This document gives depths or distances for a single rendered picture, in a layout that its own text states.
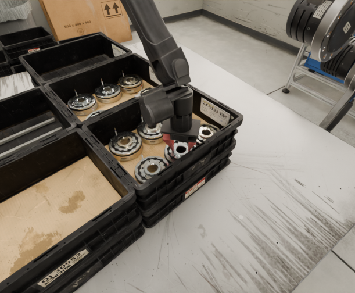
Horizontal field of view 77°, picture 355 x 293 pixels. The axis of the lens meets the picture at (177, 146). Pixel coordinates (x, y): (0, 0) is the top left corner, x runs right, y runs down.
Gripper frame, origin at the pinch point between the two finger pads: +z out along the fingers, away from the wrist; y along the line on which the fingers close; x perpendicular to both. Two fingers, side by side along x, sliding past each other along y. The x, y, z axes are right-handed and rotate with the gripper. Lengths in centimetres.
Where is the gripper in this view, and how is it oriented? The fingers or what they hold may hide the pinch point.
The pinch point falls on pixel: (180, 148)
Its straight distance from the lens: 66.5
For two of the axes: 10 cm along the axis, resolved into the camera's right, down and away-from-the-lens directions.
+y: 9.8, 1.3, -1.3
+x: 1.8, -7.2, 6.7
